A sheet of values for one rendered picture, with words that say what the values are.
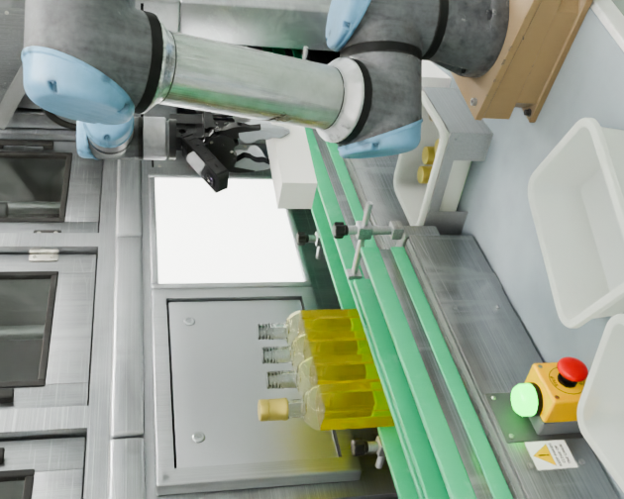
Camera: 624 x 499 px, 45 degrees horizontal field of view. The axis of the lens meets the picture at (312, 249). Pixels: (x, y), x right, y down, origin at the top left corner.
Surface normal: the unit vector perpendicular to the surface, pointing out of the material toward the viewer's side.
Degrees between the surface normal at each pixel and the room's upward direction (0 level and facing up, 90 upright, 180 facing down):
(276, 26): 90
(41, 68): 55
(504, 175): 0
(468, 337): 90
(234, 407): 90
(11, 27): 90
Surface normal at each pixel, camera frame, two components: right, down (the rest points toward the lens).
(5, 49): 0.18, 0.62
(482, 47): -0.10, 0.64
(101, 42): 0.56, -0.04
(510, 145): -0.97, 0.00
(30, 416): 0.14, -0.78
